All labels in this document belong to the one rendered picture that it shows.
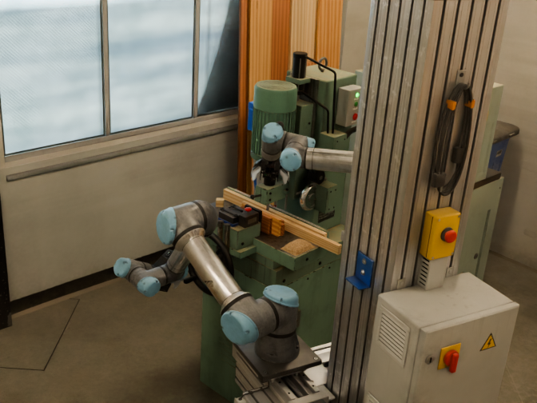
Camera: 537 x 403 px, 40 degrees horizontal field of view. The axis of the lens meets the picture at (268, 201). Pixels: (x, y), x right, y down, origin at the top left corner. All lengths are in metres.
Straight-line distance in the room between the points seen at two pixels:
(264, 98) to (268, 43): 1.61
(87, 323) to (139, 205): 0.76
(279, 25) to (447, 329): 2.95
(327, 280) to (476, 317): 1.38
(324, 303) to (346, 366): 1.03
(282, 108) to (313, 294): 0.87
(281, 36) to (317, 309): 1.93
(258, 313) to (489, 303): 0.69
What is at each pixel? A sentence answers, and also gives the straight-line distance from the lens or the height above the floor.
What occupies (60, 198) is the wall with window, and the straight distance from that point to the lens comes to 4.09.
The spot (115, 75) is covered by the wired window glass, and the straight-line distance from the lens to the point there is 4.14.
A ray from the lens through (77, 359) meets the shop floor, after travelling 3.87.
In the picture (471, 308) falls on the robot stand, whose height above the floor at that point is 1.23.
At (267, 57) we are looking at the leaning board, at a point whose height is 1.27.
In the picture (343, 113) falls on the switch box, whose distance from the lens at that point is 3.13.
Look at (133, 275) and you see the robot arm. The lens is 2.79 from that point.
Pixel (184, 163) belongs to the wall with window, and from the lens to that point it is 4.50.
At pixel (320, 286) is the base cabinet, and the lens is 3.30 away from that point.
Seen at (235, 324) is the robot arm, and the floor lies 1.01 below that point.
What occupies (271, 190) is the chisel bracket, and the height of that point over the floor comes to 1.06.
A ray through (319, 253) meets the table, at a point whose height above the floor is 0.87.
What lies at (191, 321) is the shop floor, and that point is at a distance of 4.12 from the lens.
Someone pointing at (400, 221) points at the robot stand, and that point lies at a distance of 2.00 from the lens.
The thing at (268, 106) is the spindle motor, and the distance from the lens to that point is 2.92.
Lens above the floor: 2.26
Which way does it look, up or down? 24 degrees down
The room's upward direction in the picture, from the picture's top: 4 degrees clockwise
